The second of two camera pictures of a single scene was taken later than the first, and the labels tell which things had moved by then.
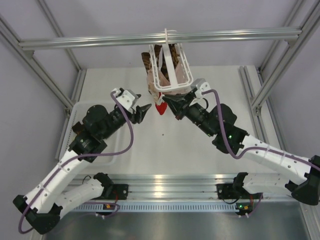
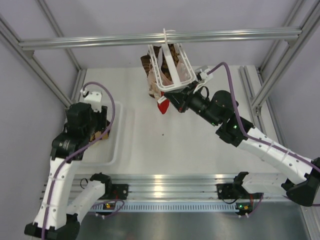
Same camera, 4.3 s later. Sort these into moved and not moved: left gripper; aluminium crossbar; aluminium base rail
Moved: left gripper
Not moved: aluminium crossbar; aluminium base rail
